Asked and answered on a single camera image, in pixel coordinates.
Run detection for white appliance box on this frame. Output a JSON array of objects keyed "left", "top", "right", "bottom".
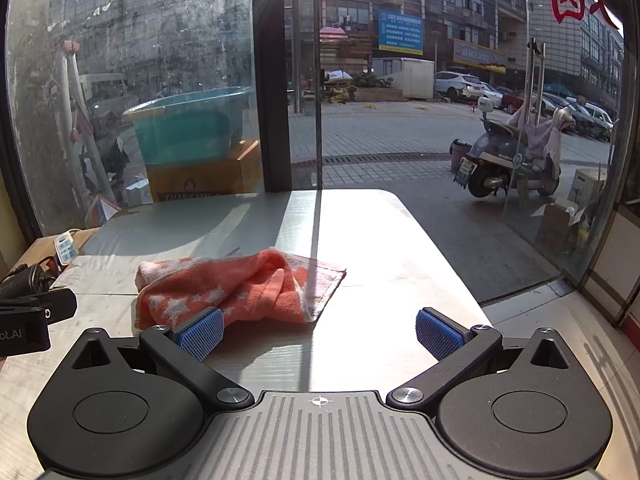
[{"left": 569, "top": 167, "right": 609, "bottom": 207}]

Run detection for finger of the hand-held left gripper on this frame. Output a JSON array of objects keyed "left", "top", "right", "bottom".
[{"left": 0, "top": 289, "right": 79, "bottom": 322}]

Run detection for black bag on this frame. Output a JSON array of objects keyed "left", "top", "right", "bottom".
[{"left": 0, "top": 263, "right": 62, "bottom": 295}]

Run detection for purple trash bin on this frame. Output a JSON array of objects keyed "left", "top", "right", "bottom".
[{"left": 449, "top": 138, "right": 474, "bottom": 174}]

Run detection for white car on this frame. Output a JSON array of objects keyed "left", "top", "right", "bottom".
[{"left": 434, "top": 70, "right": 504, "bottom": 104}]

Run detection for yellow cardboard box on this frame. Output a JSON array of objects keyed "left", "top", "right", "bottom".
[{"left": 144, "top": 140, "right": 264, "bottom": 204}]

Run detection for dark parked car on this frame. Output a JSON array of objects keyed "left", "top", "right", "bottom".
[{"left": 542, "top": 92, "right": 614, "bottom": 142}]

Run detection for white box truck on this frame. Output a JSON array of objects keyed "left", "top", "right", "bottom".
[{"left": 372, "top": 57, "right": 436, "bottom": 100}]

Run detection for blue signboard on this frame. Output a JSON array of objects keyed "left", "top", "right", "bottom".
[{"left": 377, "top": 8, "right": 425, "bottom": 56}]

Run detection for brown cardboard box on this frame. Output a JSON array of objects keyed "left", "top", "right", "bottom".
[{"left": 534, "top": 202, "right": 587, "bottom": 254}]

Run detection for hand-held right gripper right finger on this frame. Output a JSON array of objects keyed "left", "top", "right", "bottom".
[{"left": 386, "top": 307, "right": 573, "bottom": 409}]

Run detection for white power strip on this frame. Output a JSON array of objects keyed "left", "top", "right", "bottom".
[{"left": 54, "top": 233, "right": 82, "bottom": 267}]

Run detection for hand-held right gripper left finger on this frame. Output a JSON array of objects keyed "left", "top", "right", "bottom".
[{"left": 70, "top": 306, "right": 256, "bottom": 409}]

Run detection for metal door handle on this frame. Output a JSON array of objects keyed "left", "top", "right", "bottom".
[{"left": 527, "top": 37, "right": 547, "bottom": 127}]

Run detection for red car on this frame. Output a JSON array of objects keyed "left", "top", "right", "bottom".
[{"left": 501, "top": 89, "right": 527, "bottom": 114}]

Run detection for grey electric scooter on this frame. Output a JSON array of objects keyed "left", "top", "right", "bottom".
[{"left": 452, "top": 94, "right": 577, "bottom": 199}]

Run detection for orange star-print towel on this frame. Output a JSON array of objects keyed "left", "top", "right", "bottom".
[{"left": 132, "top": 247, "right": 348, "bottom": 332}]

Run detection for teal plastic tub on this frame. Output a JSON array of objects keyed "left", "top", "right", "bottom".
[{"left": 122, "top": 85, "right": 254, "bottom": 166}]

